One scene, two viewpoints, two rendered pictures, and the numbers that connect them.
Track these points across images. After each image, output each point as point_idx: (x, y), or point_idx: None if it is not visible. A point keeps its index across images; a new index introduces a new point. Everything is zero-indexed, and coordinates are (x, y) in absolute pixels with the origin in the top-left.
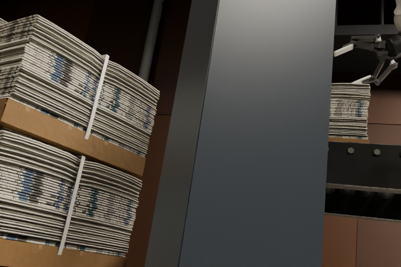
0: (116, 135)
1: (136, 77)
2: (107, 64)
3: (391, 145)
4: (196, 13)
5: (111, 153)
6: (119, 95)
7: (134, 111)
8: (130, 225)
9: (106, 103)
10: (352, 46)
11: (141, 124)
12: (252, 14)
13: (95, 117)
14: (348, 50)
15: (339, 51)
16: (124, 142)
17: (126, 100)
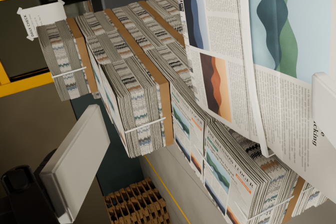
0: (291, 187)
1: (253, 202)
2: (251, 215)
3: None
4: None
5: (300, 182)
6: (266, 199)
7: (274, 188)
8: None
9: (273, 200)
10: (74, 210)
11: (281, 179)
12: None
13: (282, 200)
14: (71, 160)
15: (101, 153)
16: (294, 180)
17: (268, 195)
